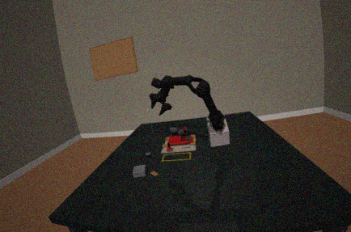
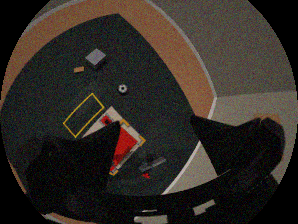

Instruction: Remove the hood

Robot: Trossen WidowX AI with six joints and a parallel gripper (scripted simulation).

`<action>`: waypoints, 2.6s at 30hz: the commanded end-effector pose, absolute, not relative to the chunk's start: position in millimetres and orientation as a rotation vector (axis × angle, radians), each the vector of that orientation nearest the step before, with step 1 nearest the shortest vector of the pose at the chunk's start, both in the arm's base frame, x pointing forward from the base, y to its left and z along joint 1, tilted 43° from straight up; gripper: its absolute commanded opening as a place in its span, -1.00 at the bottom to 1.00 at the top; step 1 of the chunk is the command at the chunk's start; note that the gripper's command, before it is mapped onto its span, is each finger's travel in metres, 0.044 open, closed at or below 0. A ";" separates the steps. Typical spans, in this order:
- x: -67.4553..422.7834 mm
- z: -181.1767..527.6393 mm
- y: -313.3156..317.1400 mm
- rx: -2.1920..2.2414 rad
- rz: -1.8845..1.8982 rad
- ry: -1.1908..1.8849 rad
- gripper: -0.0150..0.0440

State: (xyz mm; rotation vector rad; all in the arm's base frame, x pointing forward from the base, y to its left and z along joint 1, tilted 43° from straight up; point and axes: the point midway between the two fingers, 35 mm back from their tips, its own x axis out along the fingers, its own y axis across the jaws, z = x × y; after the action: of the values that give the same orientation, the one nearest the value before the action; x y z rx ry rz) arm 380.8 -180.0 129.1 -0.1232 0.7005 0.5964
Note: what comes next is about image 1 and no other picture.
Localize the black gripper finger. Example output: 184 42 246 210
159 107 167 116
150 98 157 109

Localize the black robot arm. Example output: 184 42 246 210
151 75 225 131

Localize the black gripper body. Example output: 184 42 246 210
149 91 172 110

